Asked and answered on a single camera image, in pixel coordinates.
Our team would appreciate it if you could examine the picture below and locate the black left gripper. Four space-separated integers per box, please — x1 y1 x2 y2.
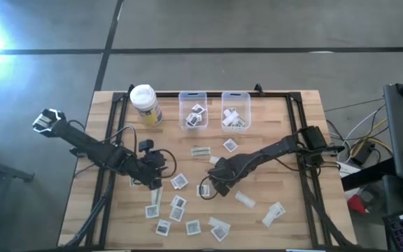
127 148 169 190

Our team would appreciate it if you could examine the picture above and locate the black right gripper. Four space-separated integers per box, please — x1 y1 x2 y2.
206 155 255 188

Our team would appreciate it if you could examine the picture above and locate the clear plastic bin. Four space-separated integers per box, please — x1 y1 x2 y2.
220 91 252 134
178 91 209 133

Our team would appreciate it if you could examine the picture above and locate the yellow disinfecting wipes canister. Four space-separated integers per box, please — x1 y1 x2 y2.
129 83 164 127

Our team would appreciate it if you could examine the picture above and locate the white paper sheet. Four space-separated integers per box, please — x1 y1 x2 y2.
337 161 363 179

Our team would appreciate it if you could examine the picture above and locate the red object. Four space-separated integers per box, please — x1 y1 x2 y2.
347 195 369 214

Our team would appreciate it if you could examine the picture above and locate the black power brick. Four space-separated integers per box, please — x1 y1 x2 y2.
350 140 376 166

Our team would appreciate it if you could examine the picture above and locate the black cart leg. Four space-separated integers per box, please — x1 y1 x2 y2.
340 157 398 192

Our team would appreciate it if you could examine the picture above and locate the black floor stand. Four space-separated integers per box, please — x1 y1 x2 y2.
0 139 36 252

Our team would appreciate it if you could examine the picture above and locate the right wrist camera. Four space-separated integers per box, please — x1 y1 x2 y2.
215 181 231 198

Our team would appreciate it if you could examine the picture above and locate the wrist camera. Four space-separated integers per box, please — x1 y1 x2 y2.
138 139 155 153
215 181 231 198

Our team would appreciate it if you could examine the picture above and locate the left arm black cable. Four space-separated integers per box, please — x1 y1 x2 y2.
108 125 178 176

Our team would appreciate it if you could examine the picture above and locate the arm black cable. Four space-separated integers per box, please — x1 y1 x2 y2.
108 125 178 176
199 174 220 201

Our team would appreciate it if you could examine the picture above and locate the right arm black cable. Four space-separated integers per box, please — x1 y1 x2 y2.
199 174 220 201

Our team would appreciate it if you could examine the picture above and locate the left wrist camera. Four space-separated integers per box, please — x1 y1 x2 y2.
138 139 155 153

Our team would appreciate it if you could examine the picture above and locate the yellow cable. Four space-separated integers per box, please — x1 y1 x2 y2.
350 117 395 158

